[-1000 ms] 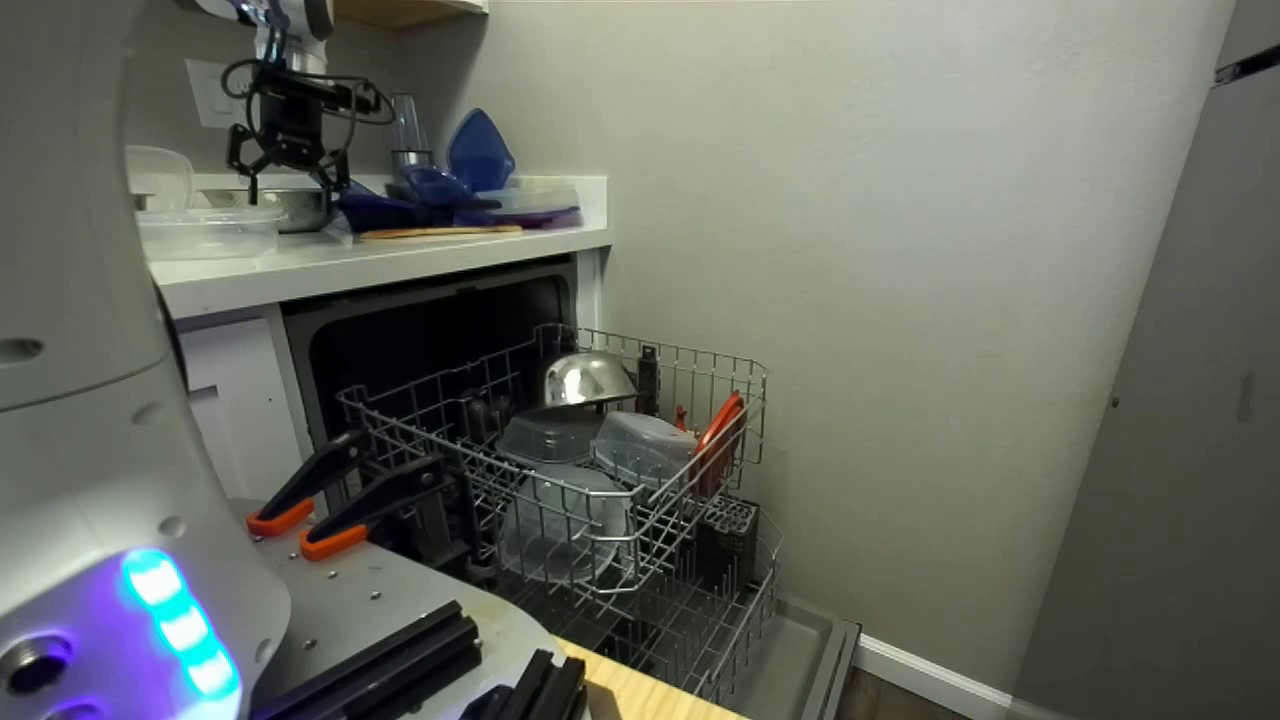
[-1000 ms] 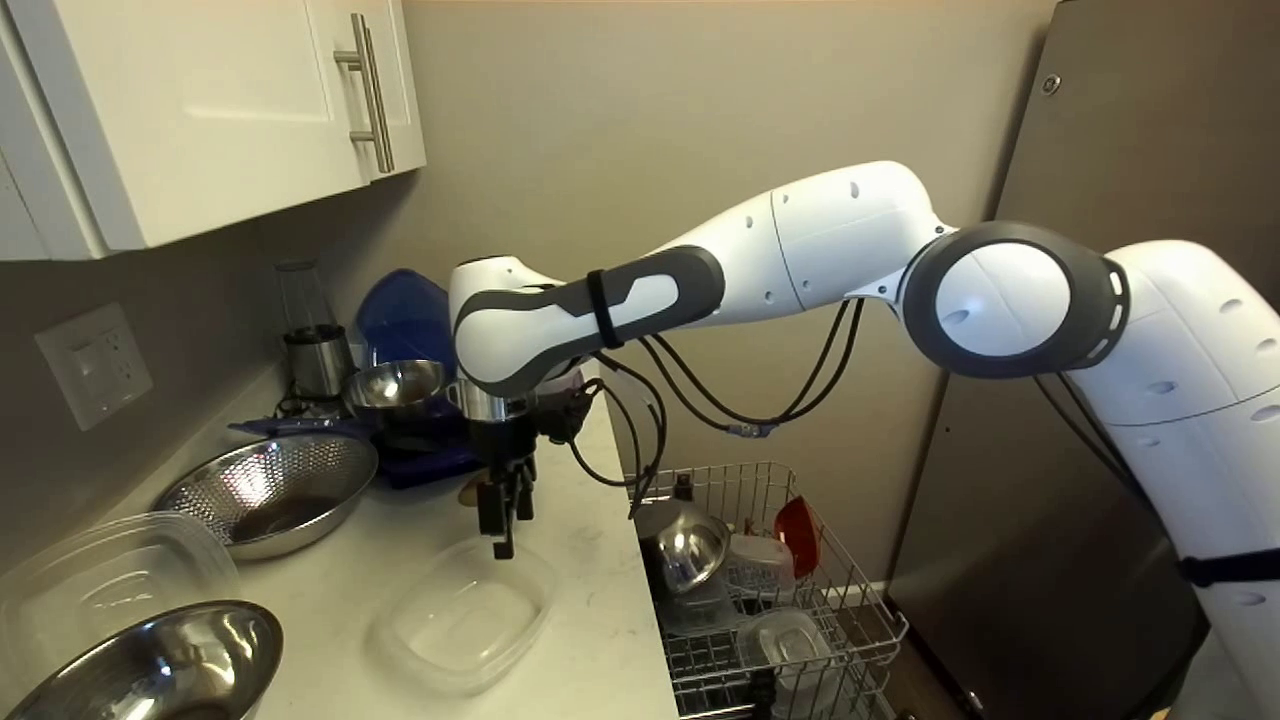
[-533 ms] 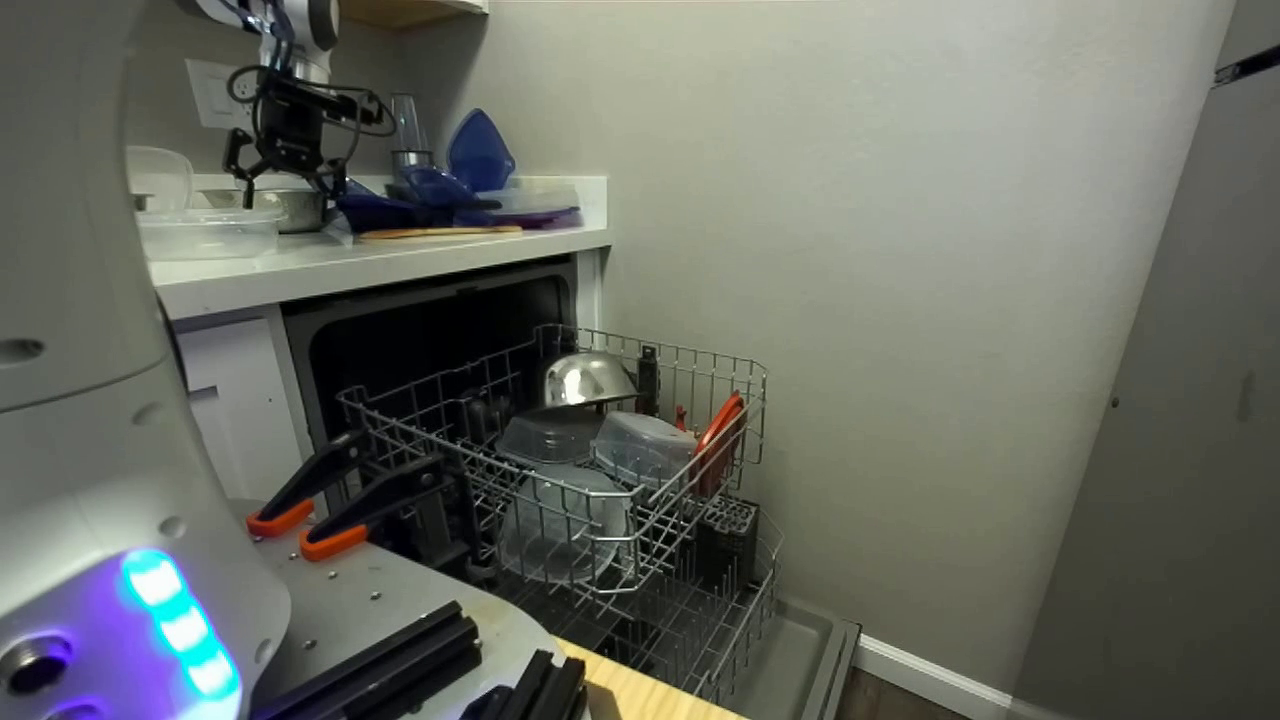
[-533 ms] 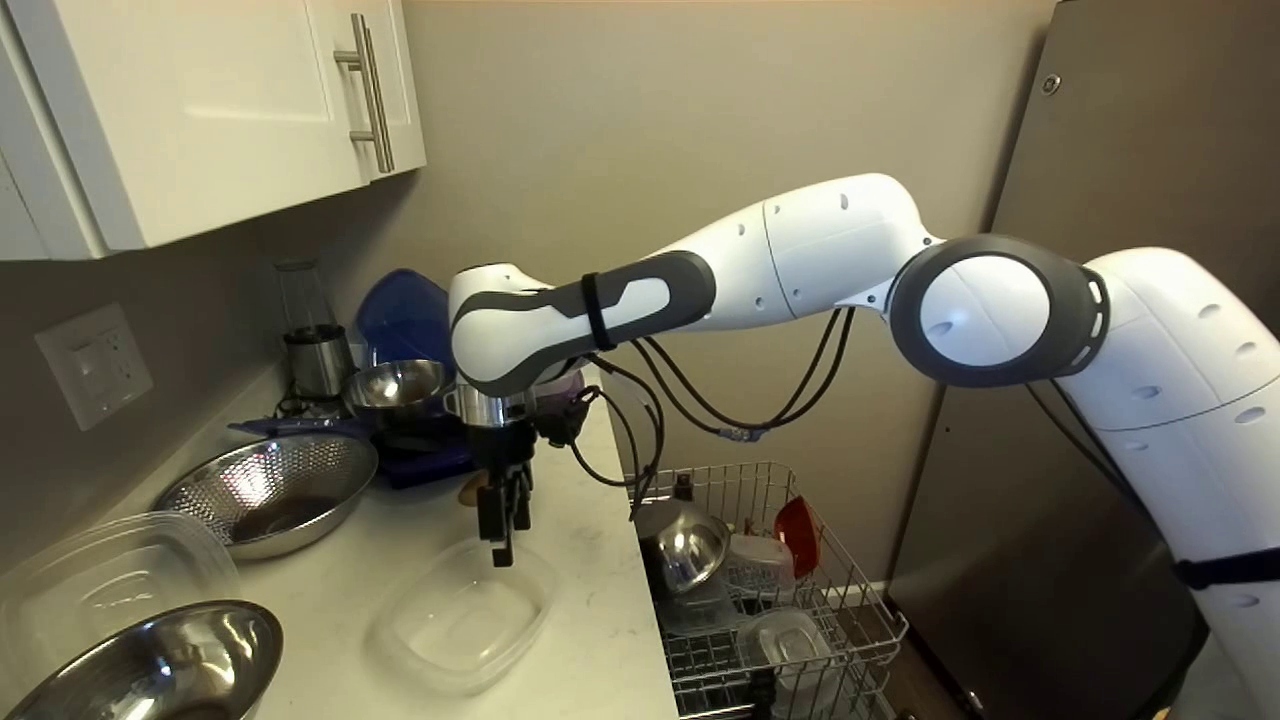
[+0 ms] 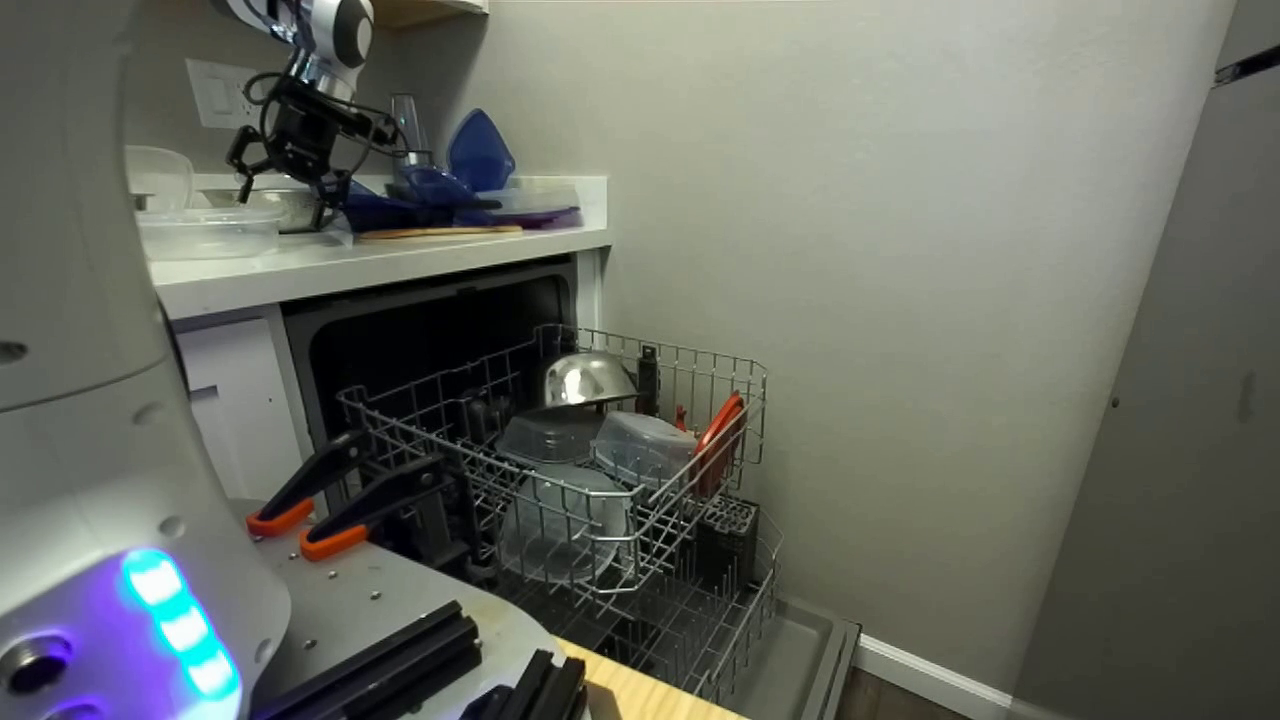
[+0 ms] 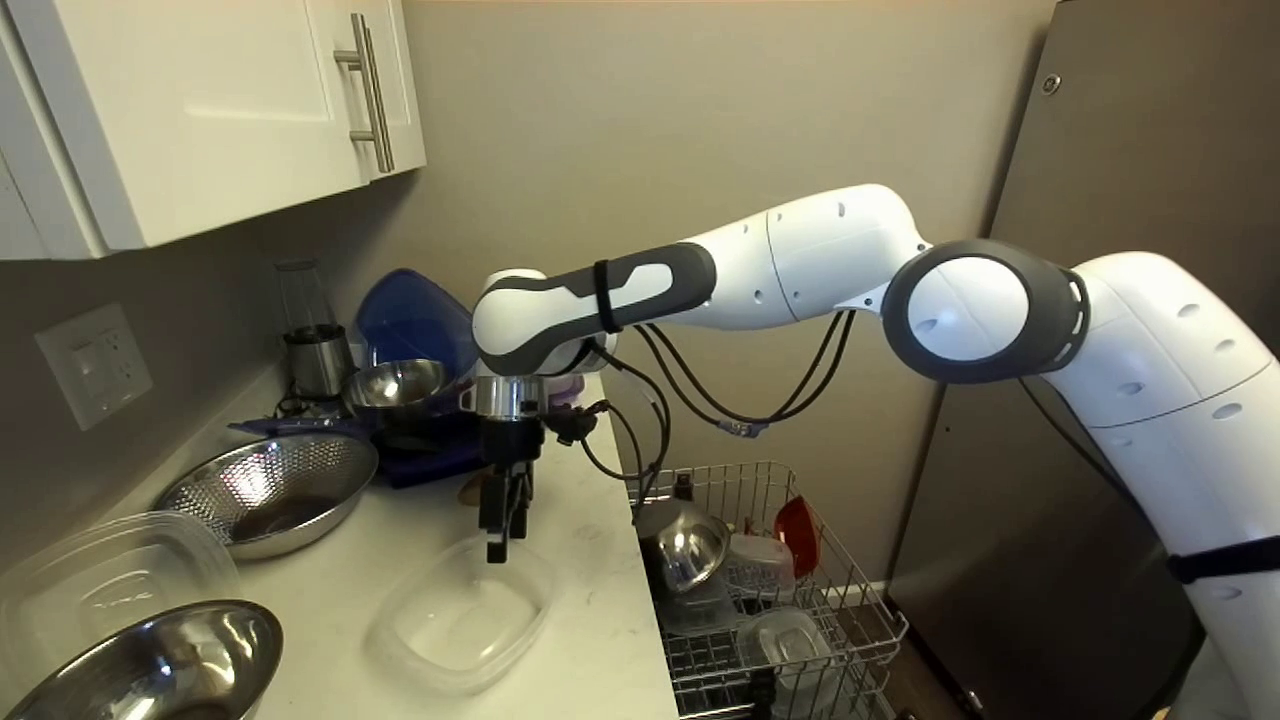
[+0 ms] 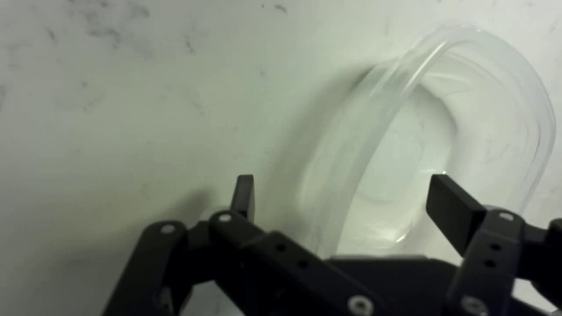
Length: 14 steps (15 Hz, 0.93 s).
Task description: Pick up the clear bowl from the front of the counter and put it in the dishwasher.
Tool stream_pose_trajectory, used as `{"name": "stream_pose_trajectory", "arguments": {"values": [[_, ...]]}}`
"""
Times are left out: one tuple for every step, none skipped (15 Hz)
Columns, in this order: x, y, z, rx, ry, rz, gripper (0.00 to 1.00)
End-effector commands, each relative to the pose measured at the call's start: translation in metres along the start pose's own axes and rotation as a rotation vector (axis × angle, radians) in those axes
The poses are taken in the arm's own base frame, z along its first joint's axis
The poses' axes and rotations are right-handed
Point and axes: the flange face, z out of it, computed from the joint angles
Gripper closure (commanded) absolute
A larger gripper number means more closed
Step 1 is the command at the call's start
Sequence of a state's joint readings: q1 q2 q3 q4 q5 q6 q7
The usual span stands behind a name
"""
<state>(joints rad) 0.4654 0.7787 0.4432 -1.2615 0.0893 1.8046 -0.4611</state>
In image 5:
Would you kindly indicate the dishwasher door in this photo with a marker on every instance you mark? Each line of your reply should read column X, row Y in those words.
column 812, row 660

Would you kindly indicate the clear storage container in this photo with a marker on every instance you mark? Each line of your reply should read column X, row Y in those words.
column 561, row 507
column 646, row 444

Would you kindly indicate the orange red utensil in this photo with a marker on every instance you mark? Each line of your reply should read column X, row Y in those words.
column 722, row 434

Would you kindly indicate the black bottle in rack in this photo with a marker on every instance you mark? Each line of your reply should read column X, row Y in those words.
column 648, row 383

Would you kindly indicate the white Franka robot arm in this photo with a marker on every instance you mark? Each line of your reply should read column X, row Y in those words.
column 80, row 400

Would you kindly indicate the clear drinking glass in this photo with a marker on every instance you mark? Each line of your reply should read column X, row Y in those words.
column 409, row 133

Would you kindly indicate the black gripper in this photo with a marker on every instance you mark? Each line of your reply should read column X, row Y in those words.
column 310, row 129

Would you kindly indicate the dark purple lid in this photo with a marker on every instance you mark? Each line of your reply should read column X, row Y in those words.
column 532, row 209

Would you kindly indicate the grey refrigerator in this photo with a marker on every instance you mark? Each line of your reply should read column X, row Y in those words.
column 1172, row 400

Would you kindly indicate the grey robot mounting plate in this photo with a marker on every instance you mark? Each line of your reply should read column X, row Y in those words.
column 372, row 584

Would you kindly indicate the black cutlery basket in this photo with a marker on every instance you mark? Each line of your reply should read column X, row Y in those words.
column 731, row 532

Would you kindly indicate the white wall outlet plate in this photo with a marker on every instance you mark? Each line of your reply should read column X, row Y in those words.
column 220, row 96

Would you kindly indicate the white base cabinet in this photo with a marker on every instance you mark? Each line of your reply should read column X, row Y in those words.
column 246, row 400

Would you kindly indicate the black aluminium rail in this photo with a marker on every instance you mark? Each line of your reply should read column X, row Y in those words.
column 387, row 660
column 542, row 692

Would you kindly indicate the small steel bowl in rack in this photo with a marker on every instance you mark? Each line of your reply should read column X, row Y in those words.
column 584, row 383

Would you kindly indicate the wooden table board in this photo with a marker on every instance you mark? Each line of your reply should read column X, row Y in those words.
column 641, row 699

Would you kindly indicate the white baseboard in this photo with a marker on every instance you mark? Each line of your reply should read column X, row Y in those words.
column 932, row 676

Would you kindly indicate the wooden spoon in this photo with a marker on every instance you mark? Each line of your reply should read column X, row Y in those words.
column 442, row 235

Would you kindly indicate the dishwasher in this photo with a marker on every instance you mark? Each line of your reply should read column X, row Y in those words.
column 400, row 325

